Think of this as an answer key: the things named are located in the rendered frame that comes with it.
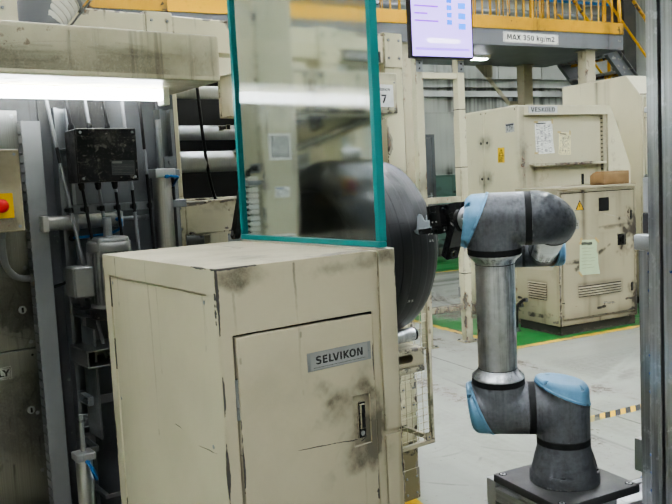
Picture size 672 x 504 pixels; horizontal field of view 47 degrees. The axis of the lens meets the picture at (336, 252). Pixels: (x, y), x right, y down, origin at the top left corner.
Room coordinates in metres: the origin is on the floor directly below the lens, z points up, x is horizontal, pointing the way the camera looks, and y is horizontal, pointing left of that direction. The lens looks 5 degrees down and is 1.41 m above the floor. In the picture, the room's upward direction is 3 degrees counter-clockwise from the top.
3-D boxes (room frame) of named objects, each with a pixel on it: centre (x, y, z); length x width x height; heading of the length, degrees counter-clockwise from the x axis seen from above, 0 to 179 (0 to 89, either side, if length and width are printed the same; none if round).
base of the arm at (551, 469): (1.68, -0.48, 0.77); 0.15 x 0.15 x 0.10
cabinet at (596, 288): (6.88, -2.14, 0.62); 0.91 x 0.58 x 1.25; 116
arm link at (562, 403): (1.68, -0.48, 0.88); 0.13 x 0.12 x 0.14; 80
